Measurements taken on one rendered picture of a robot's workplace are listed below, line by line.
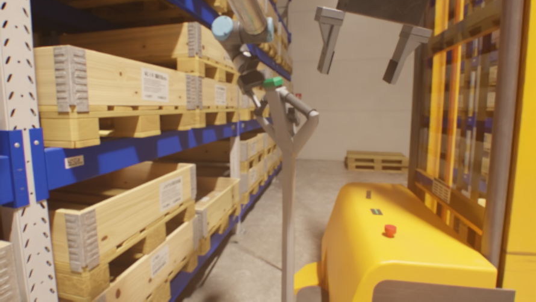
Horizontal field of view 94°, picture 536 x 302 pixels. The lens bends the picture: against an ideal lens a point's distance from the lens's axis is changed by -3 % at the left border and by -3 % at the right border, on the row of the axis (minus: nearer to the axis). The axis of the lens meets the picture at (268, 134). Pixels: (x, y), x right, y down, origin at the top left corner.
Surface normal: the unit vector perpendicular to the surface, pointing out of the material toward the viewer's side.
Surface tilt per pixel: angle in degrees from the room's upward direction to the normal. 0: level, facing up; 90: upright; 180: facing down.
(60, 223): 90
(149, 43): 90
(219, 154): 90
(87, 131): 90
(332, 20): 113
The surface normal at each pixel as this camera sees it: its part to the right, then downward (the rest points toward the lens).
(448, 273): -0.18, 0.11
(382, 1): 0.11, 0.49
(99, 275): 0.97, 0.02
